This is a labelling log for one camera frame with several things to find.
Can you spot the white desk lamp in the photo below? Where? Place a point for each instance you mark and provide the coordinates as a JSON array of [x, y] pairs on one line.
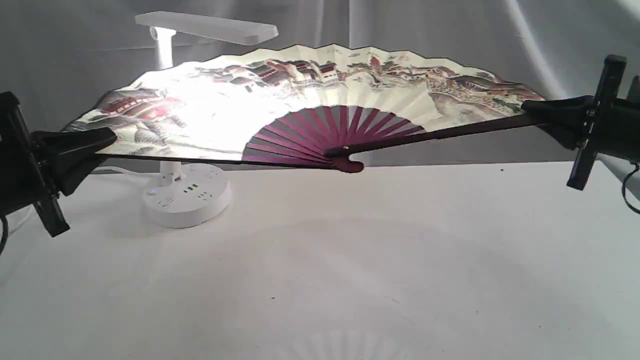
[[185, 196]]

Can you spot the grey backdrop curtain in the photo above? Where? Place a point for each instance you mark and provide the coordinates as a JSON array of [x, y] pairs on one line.
[[344, 155]]

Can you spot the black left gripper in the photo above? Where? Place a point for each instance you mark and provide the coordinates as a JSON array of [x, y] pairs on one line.
[[23, 182]]

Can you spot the painted paper folding fan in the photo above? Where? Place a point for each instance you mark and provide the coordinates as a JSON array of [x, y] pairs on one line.
[[288, 107]]

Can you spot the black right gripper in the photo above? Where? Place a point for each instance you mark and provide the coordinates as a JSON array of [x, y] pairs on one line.
[[593, 125]]

